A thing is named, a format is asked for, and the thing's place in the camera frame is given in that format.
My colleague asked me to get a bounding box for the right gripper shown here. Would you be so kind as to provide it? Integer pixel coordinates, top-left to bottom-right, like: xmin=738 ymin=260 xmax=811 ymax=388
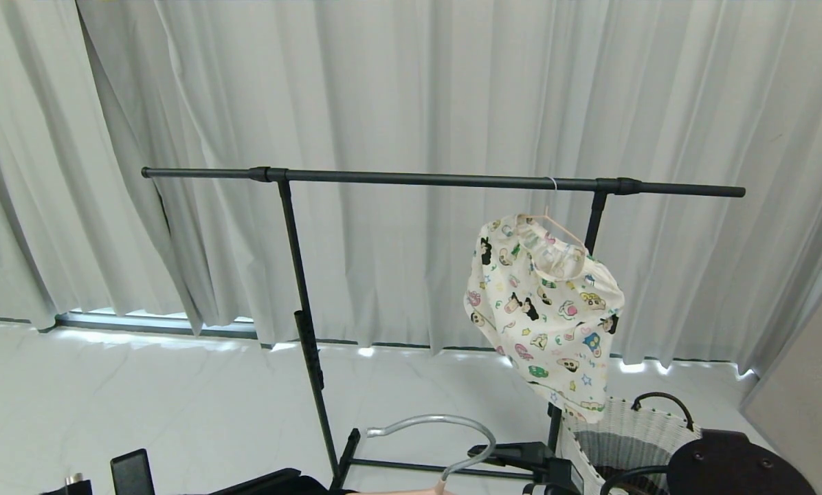
xmin=467 ymin=442 xmax=587 ymax=495

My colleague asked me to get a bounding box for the cream printed garment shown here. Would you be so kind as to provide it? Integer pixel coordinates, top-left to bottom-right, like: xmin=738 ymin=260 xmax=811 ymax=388
xmin=465 ymin=214 xmax=625 ymax=424

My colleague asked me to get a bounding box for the window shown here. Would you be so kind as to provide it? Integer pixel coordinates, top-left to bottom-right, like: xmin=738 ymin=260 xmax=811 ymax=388
xmin=54 ymin=309 xmax=259 ymax=341

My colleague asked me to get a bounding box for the pink clothes hanger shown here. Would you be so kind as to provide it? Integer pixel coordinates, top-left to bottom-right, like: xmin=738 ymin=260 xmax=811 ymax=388
xmin=346 ymin=415 xmax=498 ymax=495
xmin=542 ymin=177 xmax=588 ymax=250

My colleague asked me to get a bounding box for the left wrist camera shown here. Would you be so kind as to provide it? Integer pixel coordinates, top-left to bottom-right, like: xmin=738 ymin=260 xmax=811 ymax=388
xmin=111 ymin=449 xmax=156 ymax=495

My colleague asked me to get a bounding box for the black clothes rack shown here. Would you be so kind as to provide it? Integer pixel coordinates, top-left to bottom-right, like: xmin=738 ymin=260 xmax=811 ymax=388
xmin=142 ymin=167 xmax=746 ymax=492

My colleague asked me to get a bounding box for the black cable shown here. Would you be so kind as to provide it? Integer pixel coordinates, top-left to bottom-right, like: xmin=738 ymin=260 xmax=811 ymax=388
xmin=600 ymin=465 xmax=673 ymax=495

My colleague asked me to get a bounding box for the black garment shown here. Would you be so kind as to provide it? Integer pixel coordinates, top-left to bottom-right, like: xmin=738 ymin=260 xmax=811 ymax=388
xmin=177 ymin=467 xmax=357 ymax=495

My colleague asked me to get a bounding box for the white laundry basket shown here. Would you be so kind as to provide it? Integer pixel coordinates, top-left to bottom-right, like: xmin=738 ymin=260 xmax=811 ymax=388
xmin=561 ymin=393 xmax=704 ymax=495

